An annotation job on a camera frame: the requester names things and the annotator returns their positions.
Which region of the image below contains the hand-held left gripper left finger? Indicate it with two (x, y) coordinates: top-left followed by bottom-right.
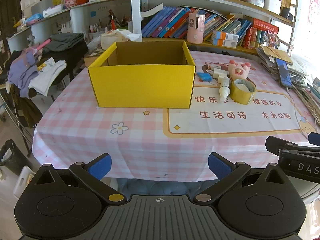
(34, 153), (127, 205)

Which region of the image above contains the white charger block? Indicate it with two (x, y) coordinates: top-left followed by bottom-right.
(212, 68), (229, 80)

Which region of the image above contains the white plastic container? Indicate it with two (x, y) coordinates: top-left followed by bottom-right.
(13, 165), (35, 200)

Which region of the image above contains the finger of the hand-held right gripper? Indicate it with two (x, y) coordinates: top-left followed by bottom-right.
(265, 136), (320, 160)
(308, 132), (320, 147)

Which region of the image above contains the black clothes pile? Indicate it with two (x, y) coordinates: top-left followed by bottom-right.
(41, 40), (89, 85)

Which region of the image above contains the checkered wooden box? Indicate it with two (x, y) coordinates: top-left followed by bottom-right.
(84, 47), (107, 68)

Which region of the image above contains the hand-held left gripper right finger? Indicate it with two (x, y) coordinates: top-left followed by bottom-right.
(194, 152), (288, 204)

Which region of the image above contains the tissue box with white tissue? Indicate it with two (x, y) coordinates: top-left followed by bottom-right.
(101, 29), (142, 50)

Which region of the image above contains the yellowish tape roll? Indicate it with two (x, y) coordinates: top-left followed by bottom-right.
(229, 78), (257, 105)

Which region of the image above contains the white charging cable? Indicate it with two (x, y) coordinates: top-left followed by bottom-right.
(286, 87), (310, 140)

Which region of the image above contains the orange blue white carton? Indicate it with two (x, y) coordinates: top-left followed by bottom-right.
(211, 37), (237, 48)
(212, 30), (240, 41)

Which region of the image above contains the stack of papers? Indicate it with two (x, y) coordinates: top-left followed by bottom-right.
(256, 44), (320, 125)

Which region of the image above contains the grey folded garment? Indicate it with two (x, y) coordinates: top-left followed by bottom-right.
(49, 33), (84, 53)

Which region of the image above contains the purple garment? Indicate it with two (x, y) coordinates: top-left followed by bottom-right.
(7, 49), (40, 98)

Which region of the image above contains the white storage box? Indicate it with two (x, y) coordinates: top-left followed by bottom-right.
(264, 0), (282, 15)

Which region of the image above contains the colourful paper cranes bunch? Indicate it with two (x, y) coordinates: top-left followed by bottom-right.
(260, 29), (279, 49)

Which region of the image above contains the small black device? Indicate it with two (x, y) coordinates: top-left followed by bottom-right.
(280, 6), (293, 20)

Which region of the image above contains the pink stick handle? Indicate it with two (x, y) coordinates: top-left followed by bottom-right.
(26, 39), (52, 54)

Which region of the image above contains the pink plush paw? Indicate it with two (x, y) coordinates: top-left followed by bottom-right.
(229, 60), (252, 78)

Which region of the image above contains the black waste bin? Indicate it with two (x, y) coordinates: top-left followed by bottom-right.
(0, 139), (33, 175)

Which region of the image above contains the blue plastic packet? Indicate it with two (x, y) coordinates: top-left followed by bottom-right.
(196, 72), (213, 82)

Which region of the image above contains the row of red books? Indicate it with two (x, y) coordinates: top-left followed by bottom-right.
(242, 18), (279, 49)

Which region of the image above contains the brown cardboard envelope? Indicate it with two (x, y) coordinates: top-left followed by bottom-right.
(261, 45), (294, 65)

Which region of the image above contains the white spray bottle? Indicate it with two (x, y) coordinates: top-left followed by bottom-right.
(218, 77), (231, 103)

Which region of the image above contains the pink cylindrical desk appliance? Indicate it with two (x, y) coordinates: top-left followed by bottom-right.
(187, 12), (206, 44)

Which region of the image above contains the row of blue purple books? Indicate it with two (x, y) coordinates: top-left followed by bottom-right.
(141, 5), (253, 42)

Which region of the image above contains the white bookshelf with wooden boards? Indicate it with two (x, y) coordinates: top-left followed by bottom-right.
(7, 0), (300, 55)

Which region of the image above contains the white printed shirt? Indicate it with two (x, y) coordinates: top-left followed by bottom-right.
(29, 57), (67, 97)

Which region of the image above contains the pink wall poster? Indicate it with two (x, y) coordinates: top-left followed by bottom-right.
(310, 0), (320, 30)

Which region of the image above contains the yellow cardboard box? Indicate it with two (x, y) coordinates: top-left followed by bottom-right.
(87, 41), (196, 109)

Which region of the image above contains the pink checked printed tablecloth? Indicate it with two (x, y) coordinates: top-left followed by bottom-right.
(32, 50), (320, 183)

